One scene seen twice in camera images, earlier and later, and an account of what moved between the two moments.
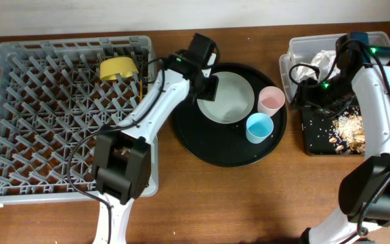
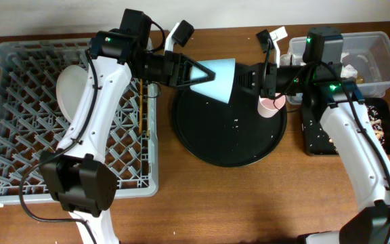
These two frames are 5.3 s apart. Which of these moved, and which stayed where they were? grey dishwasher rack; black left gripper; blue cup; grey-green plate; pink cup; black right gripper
Moved: grey-green plate; blue cup; black left gripper; black right gripper
Stayed: pink cup; grey dishwasher rack
